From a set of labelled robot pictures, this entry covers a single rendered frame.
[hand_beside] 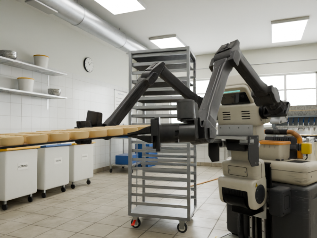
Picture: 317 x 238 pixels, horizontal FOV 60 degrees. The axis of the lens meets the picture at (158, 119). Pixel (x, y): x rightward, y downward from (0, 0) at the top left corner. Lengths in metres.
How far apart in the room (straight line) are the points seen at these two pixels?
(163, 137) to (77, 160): 4.08
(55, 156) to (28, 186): 0.61
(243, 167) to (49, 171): 3.27
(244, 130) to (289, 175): 0.40
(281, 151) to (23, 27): 4.33
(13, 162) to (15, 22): 2.24
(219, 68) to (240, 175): 0.76
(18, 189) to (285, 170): 3.22
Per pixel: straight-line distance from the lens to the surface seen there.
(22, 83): 4.64
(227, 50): 1.13
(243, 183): 1.58
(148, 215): 2.92
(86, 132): 0.78
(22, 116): 4.88
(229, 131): 1.61
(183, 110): 0.82
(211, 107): 0.93
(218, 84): 1.00
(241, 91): 1.54
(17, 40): 4.99
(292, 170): 1.77
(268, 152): 1.87
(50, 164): 4.37
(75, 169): 4.82
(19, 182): 4.03
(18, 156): 3.97
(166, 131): 0.80
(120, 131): 0.83
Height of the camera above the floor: 1.02
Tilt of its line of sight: 2 degrees up
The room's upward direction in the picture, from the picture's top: straight up
